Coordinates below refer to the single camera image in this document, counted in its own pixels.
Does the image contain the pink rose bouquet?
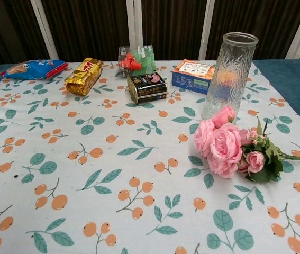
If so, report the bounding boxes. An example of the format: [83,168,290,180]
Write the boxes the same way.
[193,106,300,184]

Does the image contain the textured clear glass vase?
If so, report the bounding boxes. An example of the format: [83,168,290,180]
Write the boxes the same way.
[201,32,260,125]

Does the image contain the black rectangular tin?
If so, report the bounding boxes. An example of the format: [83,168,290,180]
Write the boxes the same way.
[127,72,168,104]

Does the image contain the orange and blue carton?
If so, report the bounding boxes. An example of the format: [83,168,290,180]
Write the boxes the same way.
[171,59,216,95]

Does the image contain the green red snack packet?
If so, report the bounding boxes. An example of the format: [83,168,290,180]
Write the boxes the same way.
[117,44,156,79]

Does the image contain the gold foil snack bag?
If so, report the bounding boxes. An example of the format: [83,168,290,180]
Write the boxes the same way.
[64,58,105,96]

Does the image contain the fruit and leaf print tablecloth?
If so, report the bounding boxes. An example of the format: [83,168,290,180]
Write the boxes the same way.
[0,60,300,254]

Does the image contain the dark folding screen white frames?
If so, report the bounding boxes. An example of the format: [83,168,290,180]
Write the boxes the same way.
[0,0,300,66]

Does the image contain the blue snack bag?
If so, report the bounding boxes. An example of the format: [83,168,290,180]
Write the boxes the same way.
[1,59,69,81]

